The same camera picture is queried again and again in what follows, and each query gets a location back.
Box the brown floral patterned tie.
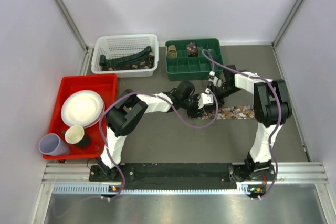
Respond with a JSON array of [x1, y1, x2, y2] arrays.
[[198, 105, 255, 120]]

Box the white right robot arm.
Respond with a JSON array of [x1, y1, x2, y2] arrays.
[[208, 65, 292, 181]]

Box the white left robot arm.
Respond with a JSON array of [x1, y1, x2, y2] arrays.
[[98, 81, 213, 180]]

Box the green compartment tray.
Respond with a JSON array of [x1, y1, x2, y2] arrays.
[[165, 38, 224, 81]]

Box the rolled olive tie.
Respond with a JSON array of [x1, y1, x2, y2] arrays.
[[167, 45, 177, 59]]

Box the dark floral tie in basket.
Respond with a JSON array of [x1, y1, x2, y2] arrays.
[[101, 52, 155, 72]]

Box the rolled dark floral tie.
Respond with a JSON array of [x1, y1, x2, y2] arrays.
[[187, 42, 198, 57]]

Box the white perforated plastic basket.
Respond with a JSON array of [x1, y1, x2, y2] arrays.
[[91, 34, 159, 78]]

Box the dark green tie in basket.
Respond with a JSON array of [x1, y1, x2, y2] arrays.
[[99, 46, 153, 69]]

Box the white plate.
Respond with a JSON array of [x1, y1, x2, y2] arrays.
[[61, 90, 104, 128]]

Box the red plastic bin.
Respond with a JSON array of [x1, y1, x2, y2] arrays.
[[43, 74, 118, 160]]

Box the cream mug with dark outside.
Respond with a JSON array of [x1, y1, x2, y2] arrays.
[[64, 125, 91, 148]]

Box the lavender plastic cup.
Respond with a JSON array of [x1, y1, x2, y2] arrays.
[[38, 133, 70, 156]]

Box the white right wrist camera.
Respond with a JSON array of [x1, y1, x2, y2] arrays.
[[208, 71, 223, 87]]

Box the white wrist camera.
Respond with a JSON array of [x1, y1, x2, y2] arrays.
[[208, 71, 223, 87], [198, 88, 214, 109]]

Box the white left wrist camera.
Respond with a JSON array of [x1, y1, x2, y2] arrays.
[[198, 88, 214, 109]]

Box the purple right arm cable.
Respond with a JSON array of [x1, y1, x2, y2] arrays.
[[201, 48, 286, 200]]

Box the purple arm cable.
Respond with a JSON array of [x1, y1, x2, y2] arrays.
[[99, 89, 219, 201], [201, 48, 286, 200]]

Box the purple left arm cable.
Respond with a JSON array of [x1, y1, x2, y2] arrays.
[[99, 89, 219, 201]]

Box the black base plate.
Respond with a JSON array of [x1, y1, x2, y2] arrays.
[[88, 162, 277, 190]]

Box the aluminium frame rail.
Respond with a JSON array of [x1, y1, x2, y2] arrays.
[[42, 162, 328, 195]]

